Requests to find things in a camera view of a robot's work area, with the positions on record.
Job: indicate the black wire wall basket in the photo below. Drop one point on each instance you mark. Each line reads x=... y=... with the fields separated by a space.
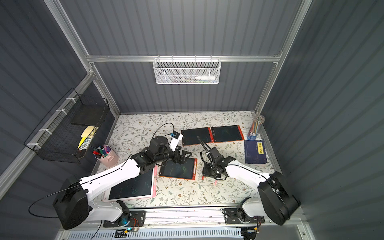
x=56 y=139

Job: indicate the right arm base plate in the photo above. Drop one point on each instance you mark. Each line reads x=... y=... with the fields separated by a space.
x=235 y=216

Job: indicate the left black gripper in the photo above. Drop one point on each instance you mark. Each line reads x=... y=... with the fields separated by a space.
x=179 y=155

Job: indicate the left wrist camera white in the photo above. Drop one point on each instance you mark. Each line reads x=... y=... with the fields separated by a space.
x=175 y=139

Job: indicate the white marker in basket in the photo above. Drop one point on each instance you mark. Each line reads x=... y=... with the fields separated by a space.
x=205 y=78

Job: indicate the clear cup coloured pencils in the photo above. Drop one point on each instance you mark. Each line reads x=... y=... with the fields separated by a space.
x=256 y=125

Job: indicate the yellow sticky notes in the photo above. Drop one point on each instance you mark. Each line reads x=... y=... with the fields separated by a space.
x=87 y=136

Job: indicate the dark blue notebook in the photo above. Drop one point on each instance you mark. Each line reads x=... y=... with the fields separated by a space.
x=255 y=152

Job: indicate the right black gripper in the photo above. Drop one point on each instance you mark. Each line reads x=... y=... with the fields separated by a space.
x=212 y=167

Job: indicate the black tray in basket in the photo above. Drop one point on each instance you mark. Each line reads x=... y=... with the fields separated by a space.
x=89 y=116

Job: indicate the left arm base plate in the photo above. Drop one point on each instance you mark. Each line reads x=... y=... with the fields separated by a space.
x=130 y=220

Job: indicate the pink white writing tablet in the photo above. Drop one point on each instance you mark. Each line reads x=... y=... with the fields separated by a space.
x=140 y=187

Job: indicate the white wire mesh basket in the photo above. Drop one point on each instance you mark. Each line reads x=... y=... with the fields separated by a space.
x=183 y=72

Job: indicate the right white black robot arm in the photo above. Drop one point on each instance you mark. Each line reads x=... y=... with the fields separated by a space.
x=277 y=201

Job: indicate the red tablet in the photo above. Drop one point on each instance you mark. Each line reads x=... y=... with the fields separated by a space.
x=192 y=136
x=185 y=171
x=227 y=134

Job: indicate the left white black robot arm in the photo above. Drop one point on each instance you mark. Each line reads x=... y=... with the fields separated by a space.
x=75 y=202

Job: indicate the pink cup with markers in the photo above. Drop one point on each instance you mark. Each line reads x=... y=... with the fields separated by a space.
x=106 y=155

